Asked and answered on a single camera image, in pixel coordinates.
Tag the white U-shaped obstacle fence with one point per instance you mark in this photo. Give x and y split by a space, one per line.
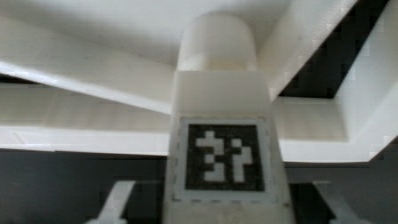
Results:
334 108

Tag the white table leg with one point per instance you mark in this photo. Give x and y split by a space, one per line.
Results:
226 186

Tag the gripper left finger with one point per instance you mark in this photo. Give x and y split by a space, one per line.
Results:
116 203

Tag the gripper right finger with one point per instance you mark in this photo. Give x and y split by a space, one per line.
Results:
320 205

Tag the white square table top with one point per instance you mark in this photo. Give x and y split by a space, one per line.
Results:
96 45

